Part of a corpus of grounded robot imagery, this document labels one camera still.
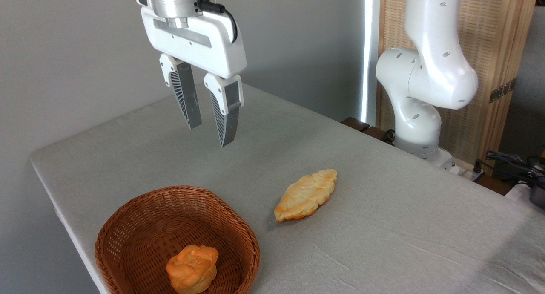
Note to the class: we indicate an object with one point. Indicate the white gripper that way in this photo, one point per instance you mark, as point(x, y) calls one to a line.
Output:
point(213, 49)

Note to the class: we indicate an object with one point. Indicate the long twisted bread loaf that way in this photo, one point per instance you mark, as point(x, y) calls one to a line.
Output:
point(304, 196)

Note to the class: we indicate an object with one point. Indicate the round knotted bread roll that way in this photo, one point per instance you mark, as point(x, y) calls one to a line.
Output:
point(191, 270)

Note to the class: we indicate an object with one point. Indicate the brown wicker basket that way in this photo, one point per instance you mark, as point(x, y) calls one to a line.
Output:
point(230, 238)

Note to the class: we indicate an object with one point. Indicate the dark brown wooden block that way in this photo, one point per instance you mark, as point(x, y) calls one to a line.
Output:
point(377, 133)
point(354, 123)

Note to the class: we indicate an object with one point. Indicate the grey tablecloth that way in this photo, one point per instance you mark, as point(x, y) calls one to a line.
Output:
point(383, 243)

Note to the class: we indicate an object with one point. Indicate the metal screen hinge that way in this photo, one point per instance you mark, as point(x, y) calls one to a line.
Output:
point(502, 90)

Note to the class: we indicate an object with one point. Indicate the wooden folding screen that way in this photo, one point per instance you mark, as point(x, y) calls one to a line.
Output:
point(494, 30)

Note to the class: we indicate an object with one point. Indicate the dark grey device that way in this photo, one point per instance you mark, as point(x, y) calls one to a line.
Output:
point(538, 197)

